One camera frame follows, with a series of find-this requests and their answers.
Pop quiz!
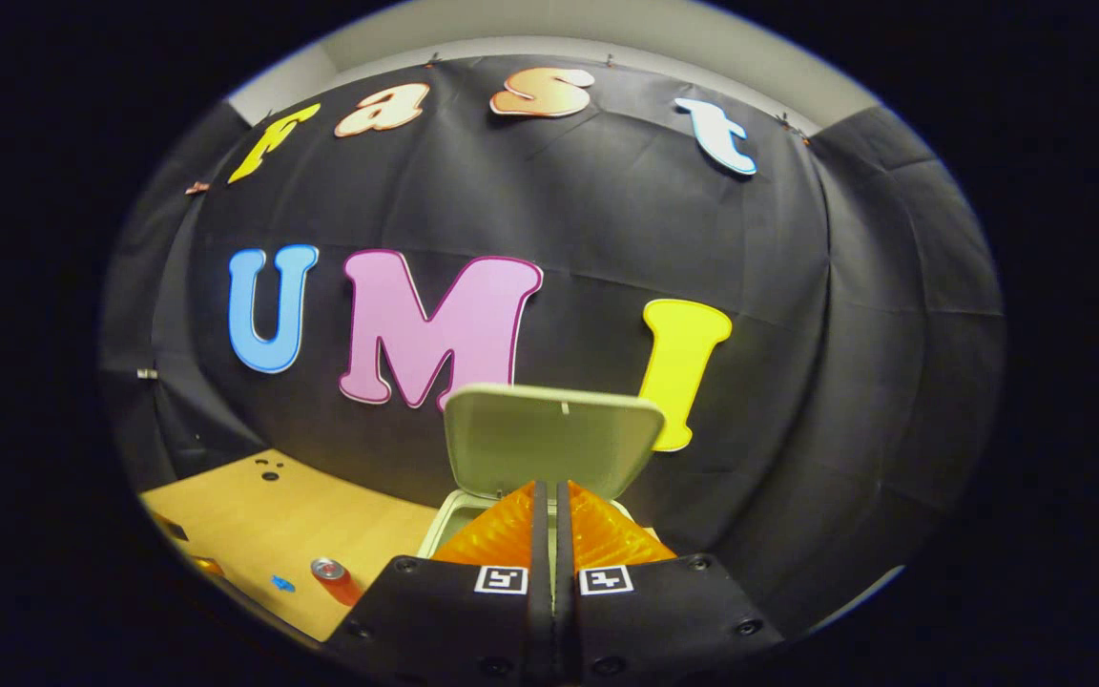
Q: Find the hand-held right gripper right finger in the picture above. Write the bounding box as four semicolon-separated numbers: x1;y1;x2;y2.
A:
554;480;785;684

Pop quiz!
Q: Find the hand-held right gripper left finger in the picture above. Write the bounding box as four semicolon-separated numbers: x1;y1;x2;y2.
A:
321;480;551;684

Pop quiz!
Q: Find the orange pop can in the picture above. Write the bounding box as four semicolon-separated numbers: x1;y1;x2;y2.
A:
310;557;365;609

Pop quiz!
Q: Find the green desktop garbage bin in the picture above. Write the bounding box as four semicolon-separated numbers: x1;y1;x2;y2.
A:
416;384;667;564

